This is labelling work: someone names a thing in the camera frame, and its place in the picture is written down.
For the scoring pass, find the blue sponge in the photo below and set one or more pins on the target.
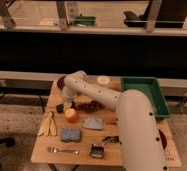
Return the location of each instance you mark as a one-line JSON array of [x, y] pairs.
[[70, 135]]

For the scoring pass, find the white cup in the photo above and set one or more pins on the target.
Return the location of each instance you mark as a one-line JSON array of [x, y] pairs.
[[103, 80]]

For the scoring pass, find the black handled tool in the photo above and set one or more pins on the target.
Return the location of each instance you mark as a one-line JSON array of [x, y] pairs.
[[110, 139]]

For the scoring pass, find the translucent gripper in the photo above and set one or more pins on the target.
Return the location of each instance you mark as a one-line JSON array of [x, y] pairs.
[[67, 104]]

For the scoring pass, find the peach fruit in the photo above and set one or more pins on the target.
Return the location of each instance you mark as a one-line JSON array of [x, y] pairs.
[[71, 115]]

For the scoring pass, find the orange carrot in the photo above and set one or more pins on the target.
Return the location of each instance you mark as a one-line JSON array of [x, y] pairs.
[[110, 121]]

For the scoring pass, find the black binder clip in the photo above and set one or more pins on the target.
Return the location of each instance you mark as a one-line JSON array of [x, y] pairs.
[[97, 151]]

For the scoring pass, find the metal fork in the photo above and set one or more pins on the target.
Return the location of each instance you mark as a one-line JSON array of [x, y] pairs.
[[56, 150]]

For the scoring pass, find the orange bowl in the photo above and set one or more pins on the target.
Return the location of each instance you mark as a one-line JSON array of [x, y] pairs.
[[163, 139]]

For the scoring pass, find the green box on shelf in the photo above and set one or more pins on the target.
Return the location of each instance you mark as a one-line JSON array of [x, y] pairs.
[[84, 20]]

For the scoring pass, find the bunch of bananas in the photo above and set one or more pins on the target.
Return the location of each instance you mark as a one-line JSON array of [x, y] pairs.
[[48, 126]]

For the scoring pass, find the purple bowl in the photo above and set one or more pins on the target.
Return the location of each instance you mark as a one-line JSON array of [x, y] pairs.
[[60, 82]]

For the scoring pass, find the bunch of dark grapes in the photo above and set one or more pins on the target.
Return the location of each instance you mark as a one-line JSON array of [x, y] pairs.
[[88, 107]]

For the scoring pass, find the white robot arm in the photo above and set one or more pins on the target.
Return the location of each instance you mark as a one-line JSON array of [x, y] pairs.
[[139, 136]]

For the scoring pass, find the grey blue cloth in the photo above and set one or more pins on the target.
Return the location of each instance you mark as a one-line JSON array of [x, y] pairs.
[[94, 123]]

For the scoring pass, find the green tray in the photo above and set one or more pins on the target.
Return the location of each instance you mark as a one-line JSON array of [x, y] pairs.
[[151, 88]]

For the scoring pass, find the black object on shelf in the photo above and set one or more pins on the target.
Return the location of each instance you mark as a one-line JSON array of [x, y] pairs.
[[172, 14]]

